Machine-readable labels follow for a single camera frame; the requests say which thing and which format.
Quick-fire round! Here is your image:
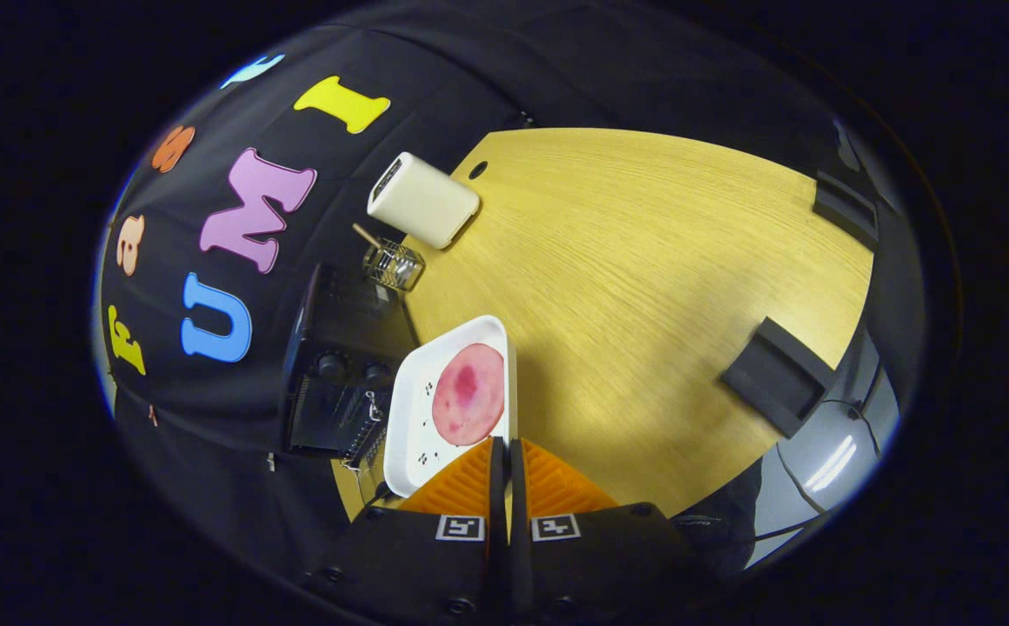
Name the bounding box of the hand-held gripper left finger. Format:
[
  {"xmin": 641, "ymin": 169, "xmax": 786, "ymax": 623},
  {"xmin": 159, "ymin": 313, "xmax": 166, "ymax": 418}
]
[{"xmin": 302, "ymin": 437, "xmax": 508, "ymax": 626}]

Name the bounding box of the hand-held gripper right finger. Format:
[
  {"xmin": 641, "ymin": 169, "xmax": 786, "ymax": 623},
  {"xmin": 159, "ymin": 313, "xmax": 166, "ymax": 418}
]
[{"xmin": 508, "ymin": 437, "xmax": 707, "ymax": 626}]

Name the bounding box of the white square food tray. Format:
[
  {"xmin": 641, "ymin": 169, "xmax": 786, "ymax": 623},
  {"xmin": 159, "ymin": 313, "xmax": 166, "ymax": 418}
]
[{"xmin": 382, "ymin": 315, "xmax": 519, "ymax": 499}]

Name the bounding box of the pink round meat slice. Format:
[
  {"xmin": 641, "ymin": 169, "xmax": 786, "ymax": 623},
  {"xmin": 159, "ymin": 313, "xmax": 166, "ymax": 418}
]
[{"xmin": 431, "ymin": 342, "xmax": 507, "ymax": 448}]

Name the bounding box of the black toaster oven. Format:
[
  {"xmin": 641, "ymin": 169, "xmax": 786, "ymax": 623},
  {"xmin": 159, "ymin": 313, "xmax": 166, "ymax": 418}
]
[{"xmin": 282, "ymin": 263, "xmax": 419, "ymax": 468}]

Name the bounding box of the white bread toaster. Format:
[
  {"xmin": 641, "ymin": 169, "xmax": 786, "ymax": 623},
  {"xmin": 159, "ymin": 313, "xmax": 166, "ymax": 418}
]
[{"xmin": 366, "ymin": 151, "xmax": 481, "ymax": 251}]

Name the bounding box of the black table clamp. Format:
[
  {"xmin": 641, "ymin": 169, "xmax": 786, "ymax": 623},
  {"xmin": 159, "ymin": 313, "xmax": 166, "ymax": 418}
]
[
  {"xmin": 719, "ymin": 316, "xmax": 836, "ymax": 439},
  {"xmin": 812, "ymin": 169, "xmax": 881, "ymax": 252}
]

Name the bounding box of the silver wire mesh holder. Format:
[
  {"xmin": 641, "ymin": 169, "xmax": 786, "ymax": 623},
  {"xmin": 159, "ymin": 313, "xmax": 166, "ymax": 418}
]
[{"xmin": 361, "ymin": 238, "xmax": 427, "ymax": 293}]

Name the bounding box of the thin black cable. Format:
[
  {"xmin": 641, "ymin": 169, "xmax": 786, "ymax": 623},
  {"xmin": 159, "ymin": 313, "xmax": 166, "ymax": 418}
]
[{"xmin": 772, "ymin": 398, "xmax": 884, "ymax": 542}]

